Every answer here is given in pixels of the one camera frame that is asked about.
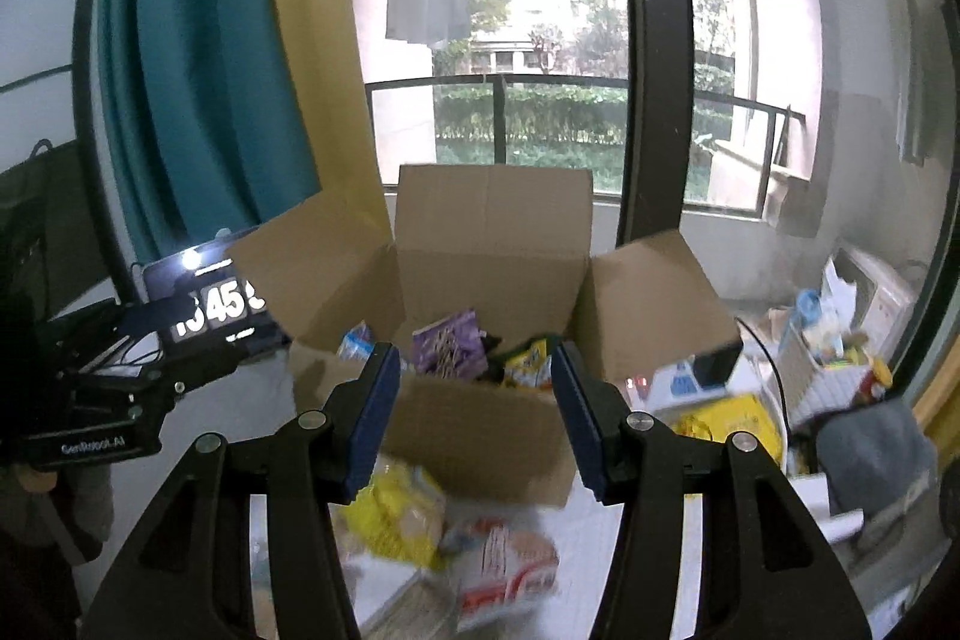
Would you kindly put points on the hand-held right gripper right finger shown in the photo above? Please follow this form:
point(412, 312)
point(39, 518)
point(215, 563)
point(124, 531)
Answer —
point(579, 419)

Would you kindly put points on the white plastic basket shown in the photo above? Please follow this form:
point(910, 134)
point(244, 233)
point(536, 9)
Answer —
point(810, 377)

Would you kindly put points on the purple snack packet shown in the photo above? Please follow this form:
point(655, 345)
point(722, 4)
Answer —
point(450, 344)

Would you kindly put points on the blue white snack packet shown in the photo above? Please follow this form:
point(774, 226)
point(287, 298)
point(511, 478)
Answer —
point(356, 342)

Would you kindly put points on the black digital clock display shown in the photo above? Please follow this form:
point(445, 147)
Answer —
point(225, 302)

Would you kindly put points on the yellow green snack packet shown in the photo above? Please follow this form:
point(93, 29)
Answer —
point(529, 362)

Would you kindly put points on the blue plastic bag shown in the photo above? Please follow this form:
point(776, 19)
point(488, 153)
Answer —
point(808, 310)

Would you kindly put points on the white blue box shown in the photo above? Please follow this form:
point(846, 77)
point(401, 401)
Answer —
point(675, 385)

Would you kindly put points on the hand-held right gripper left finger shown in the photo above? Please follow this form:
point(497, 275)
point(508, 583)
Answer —
point(373, 419)

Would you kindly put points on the brown cardboard box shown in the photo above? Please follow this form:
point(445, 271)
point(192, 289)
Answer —
point(487, 235)

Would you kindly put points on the white plastic bag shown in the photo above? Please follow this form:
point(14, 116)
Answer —
point(836, 287)

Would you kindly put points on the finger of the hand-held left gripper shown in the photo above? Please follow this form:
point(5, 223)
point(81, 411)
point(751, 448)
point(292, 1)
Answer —
point(202, 371)
point(135, 319)

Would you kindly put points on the yellow paper bag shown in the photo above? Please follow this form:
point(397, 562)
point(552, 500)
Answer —
point(731, 422)

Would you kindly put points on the black balcony railing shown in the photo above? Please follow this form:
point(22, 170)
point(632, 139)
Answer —
point(499, 115)

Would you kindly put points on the white appliance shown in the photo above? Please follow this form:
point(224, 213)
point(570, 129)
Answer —
point(885, 295)

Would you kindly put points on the yellow curtain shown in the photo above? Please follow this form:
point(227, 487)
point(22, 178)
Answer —
point(315, 48)

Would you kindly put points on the black window frame post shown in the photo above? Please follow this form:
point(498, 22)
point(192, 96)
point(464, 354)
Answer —
point(652, 48)

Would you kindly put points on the yellow snack bag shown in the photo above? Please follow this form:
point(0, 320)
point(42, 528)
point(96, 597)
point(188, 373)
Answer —
point(397, 512)

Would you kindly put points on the teal curtain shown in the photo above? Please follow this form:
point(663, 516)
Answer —
point(202, 48)

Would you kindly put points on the dark bag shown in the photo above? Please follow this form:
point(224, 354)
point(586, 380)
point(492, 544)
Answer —
point(37, 220)

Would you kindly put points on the small black box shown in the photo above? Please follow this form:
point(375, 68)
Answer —
point(718, 366)

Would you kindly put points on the red white snack packet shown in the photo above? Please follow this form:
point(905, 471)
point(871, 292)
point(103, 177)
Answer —
point(502, 565)

